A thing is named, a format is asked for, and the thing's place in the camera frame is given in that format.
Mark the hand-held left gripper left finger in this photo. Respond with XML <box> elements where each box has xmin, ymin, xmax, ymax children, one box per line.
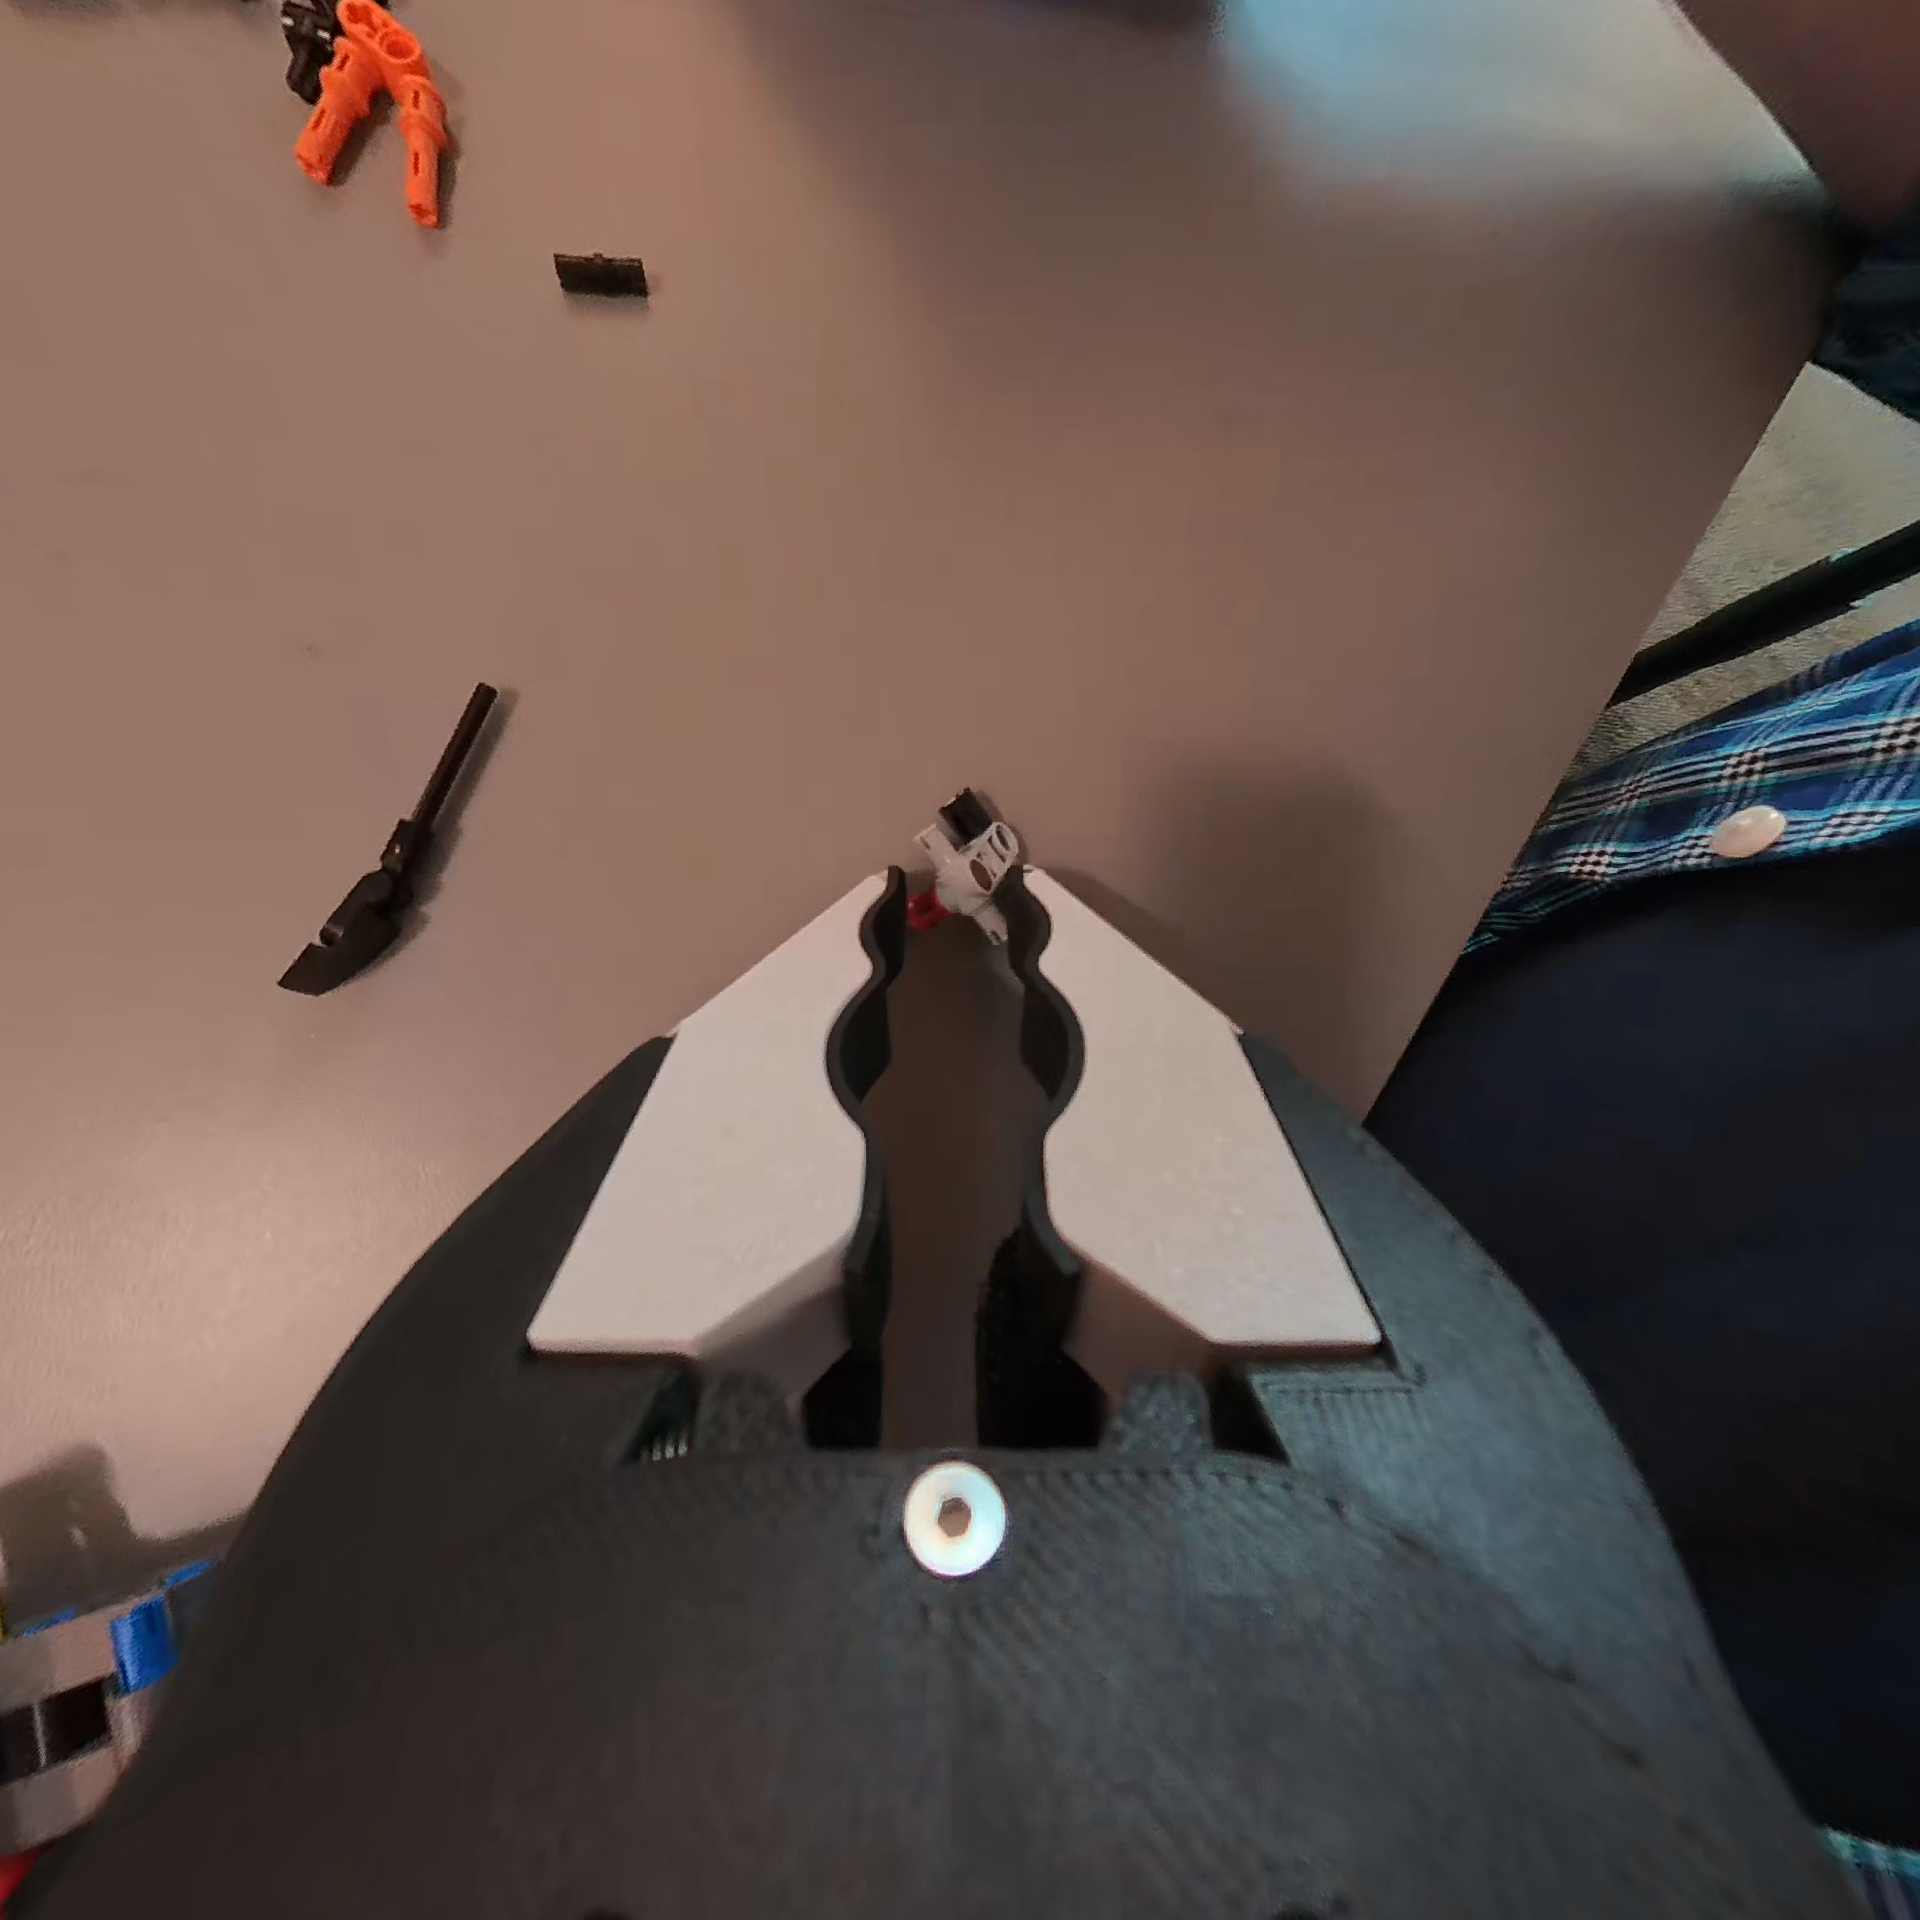
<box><xmin>525</xmin><ymin>866</ymin><xmax>909</xmax><ymax>1408</ymax></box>

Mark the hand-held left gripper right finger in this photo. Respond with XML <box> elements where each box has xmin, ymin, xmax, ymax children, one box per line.
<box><xmin>1006</xmin><ymin>866</ymin><xmax>1386</xmax><ymax>1413</ymax></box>

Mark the thin grey lego liftarm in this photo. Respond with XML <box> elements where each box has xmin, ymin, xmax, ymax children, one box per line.
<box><xmin>913</xmin><ymin>815</ymin><xmax>1031</xmax><ymax>942</ymax></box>

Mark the black lego spike piece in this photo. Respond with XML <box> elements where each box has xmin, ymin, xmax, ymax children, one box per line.
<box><xmin>276</xmin><ymin>680</ymin><xmax>501</xmax><ymax>1000</ymax></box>

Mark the partly built lego car model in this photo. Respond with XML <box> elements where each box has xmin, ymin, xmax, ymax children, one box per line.
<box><xmin>0</xmin><ymin>1447</ymin><xmax>227</xmax><ymax>1920</ymax></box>

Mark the pile of black lego pins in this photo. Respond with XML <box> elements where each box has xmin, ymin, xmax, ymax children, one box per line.
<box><xmin>279</xmin><ymin>0</ymin><xmax>654</xmax><ymax>304</ymax></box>

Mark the person's right forearm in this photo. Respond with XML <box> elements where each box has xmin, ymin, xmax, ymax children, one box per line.
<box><xmin>1671</xmin><ymin>0</ymin><xmax>1920</xmax><ymax>231</ymax></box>

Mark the orange lego pin connector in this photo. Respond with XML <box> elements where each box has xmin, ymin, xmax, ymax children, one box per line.
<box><xmin>290</xmin><ymin>0</ymin><xmax>395</xmax><ymax>192</ymax></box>
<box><xmin>359</xmin><ymin>28</ymin><xmax>452</xmax><ymax>231</ymax></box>

